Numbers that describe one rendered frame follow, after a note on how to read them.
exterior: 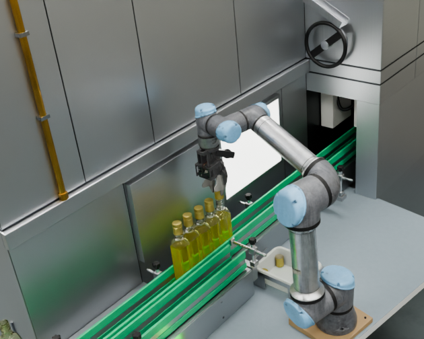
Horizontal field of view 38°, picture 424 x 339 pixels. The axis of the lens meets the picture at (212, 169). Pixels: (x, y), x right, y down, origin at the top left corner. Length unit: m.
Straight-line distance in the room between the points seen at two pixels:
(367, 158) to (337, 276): 0.91
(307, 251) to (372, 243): 0.82
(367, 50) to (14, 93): 1.52
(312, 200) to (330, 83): 1.12
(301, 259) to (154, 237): 0.62
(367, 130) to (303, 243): 1.06
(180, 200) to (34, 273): 0.64
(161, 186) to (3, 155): 0.66
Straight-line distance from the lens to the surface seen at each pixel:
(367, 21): 2.70
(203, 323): 2.27
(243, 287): 2.40
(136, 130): 2.15
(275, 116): 2.74
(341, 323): 2.28
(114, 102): 2.06
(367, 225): 2.85
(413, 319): 3.51
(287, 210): 1.85
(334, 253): 2.68
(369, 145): 2.91
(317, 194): 1.86
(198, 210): 2.25
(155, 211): 2.28
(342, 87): 2.86
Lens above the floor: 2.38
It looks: 29 degrees down
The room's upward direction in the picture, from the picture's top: 7 degrees counter-clockwise
